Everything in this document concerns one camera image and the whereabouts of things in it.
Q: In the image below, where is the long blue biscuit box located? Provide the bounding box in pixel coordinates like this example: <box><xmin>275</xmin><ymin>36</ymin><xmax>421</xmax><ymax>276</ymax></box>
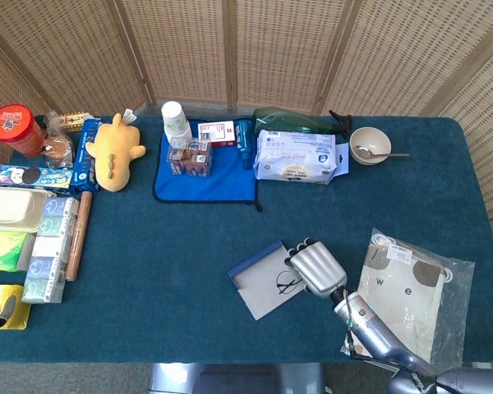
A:
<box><xmin>71</xmin><ymin>117</ymin><xmax>104</xmax><ymax>195</ymax></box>

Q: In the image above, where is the pastel pocket tissue multipack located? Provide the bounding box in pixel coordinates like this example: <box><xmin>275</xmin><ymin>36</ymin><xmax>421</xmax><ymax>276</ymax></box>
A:
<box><xmin>21</xmin><ymin>196</ymin><xmax>81</xmax><ymax>305</ymax></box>

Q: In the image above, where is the clear bag with cream garment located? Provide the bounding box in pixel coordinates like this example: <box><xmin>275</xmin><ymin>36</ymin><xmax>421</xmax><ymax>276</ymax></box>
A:
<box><xmin>340</xmin><ymin>227</ymin><xmax>476</xmax><ymax>370</ymax></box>

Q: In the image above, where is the blue cloth with black trim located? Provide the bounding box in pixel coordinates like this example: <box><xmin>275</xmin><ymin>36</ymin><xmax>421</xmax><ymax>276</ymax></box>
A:
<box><xmin>153</xmin><ymin>118</ymin><xmax>265</xmax><ymax>213</ymax></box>

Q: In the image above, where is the white paper cup stack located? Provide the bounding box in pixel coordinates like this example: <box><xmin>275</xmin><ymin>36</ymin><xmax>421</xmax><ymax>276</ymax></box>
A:
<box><xmin>160</xmin><ymin>100</ymin><xmax>194</xmax><ymax>145</ymax></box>

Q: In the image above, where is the small beige box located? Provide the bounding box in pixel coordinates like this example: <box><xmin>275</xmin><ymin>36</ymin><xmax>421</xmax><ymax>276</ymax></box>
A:
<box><xmin>57</xmin><ymin>112</ymin><xmax>96</xmax><ymax>134</ymax></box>

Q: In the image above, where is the beige bowl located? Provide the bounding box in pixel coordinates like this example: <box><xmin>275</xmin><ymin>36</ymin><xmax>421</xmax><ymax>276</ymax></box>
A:
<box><xmin>348</xmin><ymin>126</ymin><xmax>393</xmax><ymax>167</ymax></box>

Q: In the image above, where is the blue sandwich cookie box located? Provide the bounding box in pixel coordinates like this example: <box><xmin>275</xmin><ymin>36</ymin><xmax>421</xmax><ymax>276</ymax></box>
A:
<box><xmin>0</xmin><ymin>163</ymin><xmax>75</xmax><ymax>195</ymax></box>

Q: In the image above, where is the black grey left robot hand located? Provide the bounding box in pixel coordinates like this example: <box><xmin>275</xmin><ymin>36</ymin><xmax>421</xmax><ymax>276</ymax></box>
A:
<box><xmin>0</xmin><ymin>251</ymin><xmax>17</xmax><ymax>340</ymax></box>

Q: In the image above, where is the white clamshell food container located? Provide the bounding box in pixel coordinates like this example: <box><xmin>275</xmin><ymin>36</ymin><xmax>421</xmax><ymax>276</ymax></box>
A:
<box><xmin>0</xmin><ymin>186</ymin><xmax>48</xmax><ymax>236</ymax></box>

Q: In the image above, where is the blue cardboard glasses box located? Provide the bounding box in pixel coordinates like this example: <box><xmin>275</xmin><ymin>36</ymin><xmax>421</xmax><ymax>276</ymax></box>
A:
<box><xmin>226</xmin><ymin>240</ymin><xmax>310</xmax><ymax>322</ymax></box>

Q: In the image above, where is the green packet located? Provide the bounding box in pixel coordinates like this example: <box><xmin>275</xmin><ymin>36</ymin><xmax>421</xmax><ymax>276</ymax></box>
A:
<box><xmin>0</xmin><ymin>230</ymin><xmax>28</xmax><ymax>273</ymax></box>

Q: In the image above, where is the woven folding screen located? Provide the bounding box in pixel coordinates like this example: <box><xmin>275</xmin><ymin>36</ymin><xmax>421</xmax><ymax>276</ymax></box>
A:
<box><xmin>0</xmin><ymin>0</ymin><xmax>493</xmax><ymax>296</ymax></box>

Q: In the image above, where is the yellow plush toy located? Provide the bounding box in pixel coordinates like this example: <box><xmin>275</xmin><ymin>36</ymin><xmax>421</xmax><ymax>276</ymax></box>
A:
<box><xmin>85</xmin><ymin>108</ymin><xmax>147</xmax><ymax>195</ymax></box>

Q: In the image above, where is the green bag behind tissues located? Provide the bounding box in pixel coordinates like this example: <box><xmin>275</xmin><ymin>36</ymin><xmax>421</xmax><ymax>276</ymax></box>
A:
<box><xmin>251</xmin><ymin>106</ymin><xmax>353</xmax><ymax>137</ymax></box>

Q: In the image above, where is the white wet wipes pack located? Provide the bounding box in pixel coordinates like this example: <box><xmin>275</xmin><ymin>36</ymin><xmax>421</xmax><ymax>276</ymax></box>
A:
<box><xmin>252</xmin><ymin>129</ymin><xmax>339</xmax><ymax>186</ymax></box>

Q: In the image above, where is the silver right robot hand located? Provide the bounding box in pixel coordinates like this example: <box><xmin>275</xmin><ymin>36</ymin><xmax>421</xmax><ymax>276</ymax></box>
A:
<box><xmin>284</xmin><ymin>236</ymin><xmax>348</xmax><ymax>300</ymax></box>

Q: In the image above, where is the red and white small box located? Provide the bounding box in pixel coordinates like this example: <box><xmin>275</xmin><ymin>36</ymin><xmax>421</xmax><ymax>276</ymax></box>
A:
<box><xmin>196</xmin><ymin>119</ymin><xmax>238</xmax><ymax>149</ymax></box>

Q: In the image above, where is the clear bag of pastry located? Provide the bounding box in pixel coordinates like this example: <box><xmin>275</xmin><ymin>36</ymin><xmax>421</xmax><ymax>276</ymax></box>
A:
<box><xmin>40</xmin><ymin>111</ymin><xmax>76</xmax><ymax>170</ymax></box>

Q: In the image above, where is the wooden rolling pin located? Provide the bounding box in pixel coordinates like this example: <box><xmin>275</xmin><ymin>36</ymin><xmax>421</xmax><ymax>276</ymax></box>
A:
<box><xmin>63</xmin><ymin>190</ymin><xmax>94</xmax><ymax>282</ymax></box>

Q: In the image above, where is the metal spoon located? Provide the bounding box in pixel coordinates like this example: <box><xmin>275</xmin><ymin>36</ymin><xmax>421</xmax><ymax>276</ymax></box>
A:
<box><xmin>353</xmin><ymin>144</ymin><xmax>411</xmax><ymax>159</ymax></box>

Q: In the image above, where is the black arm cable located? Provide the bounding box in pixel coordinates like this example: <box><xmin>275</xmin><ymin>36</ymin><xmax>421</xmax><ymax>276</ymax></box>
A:
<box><xmin>343</xmin><ymin>289</ymin><xmax>398</xmax><ymax>373</ymax></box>

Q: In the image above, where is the blue plastic bottle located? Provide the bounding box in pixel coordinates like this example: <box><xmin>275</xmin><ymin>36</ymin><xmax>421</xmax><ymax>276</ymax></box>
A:
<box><xmin>234</xmin><ymin>119</ymin><xmax>254</xmax><ymax>171</ymax></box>

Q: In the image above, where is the clear coffee capsule box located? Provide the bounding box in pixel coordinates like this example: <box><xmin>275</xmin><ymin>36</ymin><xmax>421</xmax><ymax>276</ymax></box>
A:
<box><xmin>165</xmin><ymin>136</ymin><xmax>214</xmax><ymax>179</ymax></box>

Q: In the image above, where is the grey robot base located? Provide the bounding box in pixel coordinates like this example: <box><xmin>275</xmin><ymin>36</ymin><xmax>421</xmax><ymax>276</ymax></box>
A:
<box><xmin>147</xmin><ymin>362</ymin><xmax>326</xmax><ymax>394</ymax></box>

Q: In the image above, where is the red lidded canister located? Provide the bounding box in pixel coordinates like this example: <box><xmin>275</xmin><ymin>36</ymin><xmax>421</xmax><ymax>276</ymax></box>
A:
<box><xmin>0</xmin><ymin>103</ymin><xmax>47</xmax><ymax>159</ymax></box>

